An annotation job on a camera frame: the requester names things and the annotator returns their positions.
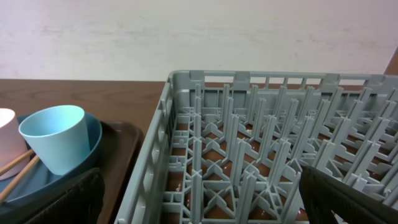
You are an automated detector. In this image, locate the grey dishwasher rack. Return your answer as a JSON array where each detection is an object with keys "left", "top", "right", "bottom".
[{"left": 115, "top": 70, "right": 397, "bottom": 223}]

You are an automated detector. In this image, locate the brown serving tray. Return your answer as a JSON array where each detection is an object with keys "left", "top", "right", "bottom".
[{"left": 96, "top": 121, "right": 144, "bottom": 223}]

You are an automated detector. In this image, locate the wooden chopstick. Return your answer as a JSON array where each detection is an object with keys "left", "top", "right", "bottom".
[
  {"left": 0, "top": 149, "right": 34, "bottom": 175},
  {"left": 1, "top": 156, "right": 40, "bottom": 203}
]

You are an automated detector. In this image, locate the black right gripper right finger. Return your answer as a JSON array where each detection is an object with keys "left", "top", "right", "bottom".
[{"left": 299, "top": 166, "right": 397, "bottom": 224}]

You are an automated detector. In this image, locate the pink cup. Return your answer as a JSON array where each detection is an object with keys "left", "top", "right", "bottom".
[{"left": 1, "top": 108, "right": 28, "bottom": 168}]

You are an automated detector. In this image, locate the light blue cup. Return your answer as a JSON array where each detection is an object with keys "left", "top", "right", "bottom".
[{"left": 19, "top": 105, "right": 90, "bottom": 175}]

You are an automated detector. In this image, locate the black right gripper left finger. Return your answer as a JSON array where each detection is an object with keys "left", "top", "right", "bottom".
[{"left": 26, "top": 168, "right": 105, "bottom": 224}]

